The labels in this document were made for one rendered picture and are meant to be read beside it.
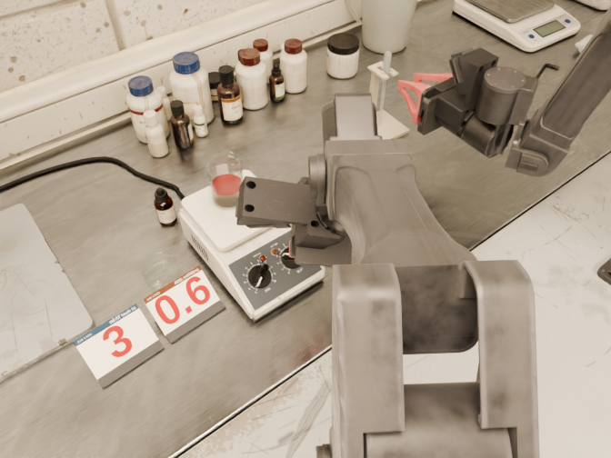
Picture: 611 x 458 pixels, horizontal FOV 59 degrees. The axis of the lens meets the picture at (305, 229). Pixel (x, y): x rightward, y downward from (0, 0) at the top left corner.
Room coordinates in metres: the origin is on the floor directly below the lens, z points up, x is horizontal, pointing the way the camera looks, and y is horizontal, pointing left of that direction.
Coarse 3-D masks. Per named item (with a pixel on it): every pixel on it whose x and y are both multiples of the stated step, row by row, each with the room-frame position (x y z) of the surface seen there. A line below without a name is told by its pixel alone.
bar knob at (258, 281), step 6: (264, 264) 0.45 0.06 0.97; (252, 270) 0.45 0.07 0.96; (258, 270) 0.45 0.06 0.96; (264, 270) 0.44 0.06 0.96; (252, 276) 0.44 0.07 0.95; (258, 276) 0.43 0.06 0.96; (264, 276) 0.44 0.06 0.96; (270, 276) 0.45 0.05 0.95; (252, 282) 0.43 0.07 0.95; (258, 282) 0.43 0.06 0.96; (264, 282) 0.44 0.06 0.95
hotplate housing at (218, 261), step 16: (192, 224) 0.53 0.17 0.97; (192, 240) 0.53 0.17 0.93; (208, 240) 0.49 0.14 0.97; (256, 240) 0.49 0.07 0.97; (208, 256) 0.48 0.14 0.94; (224, 256) 0.46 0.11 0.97; (240, 256) 0.47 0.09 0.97; (224, 272) 0.45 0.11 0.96; (320, 272) 0.47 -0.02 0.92; (240, 288) 0.43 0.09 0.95; (304, 288) 0.45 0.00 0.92; (240, 304) 0.42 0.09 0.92; (272, 304) 0.42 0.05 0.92; (256, 320) 0.40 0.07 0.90
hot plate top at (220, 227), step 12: (204, 192) 0.57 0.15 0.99; (192, 204) 0.55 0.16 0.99; (204, 204) 0.55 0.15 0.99; (192, 216) 0.52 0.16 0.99; (204, 216) 0.52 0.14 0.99; (216, 216) 0.52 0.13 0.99; (228, 216) 0.52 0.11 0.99; (204, 228) 0.50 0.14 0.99; (216, 228) 0.50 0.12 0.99; (228, 228) 0.50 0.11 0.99; (240, 228) 0.50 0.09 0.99; (252, 228) 0.50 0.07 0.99; (264, 228) 0.50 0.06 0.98; (216, 240) 0.48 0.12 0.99; (228, 240) 0.48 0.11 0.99; (240, 240) 0.48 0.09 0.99
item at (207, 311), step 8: (160, 288) 0.43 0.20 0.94; (216, 296) 0.44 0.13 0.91; (208, 304) 0.43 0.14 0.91; (216, 304) 0.43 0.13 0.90; (152, 312) 0.40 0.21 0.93; (200, 312) 0.42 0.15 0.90; (208, 312) 0.42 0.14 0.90; (216, 312) 0.42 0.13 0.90; (184, 320) 0.40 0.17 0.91; (192, 320) 0.40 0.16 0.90; (200, 320) 0.40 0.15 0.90; (160, 328) 0.39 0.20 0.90; (168, 328) 0.39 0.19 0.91; (176, 328) 0.39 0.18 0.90; (184, 328) 0.39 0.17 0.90; (192, 328) 0.39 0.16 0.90; (168, 336) 0.38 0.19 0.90; (176, 336) 0.38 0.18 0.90
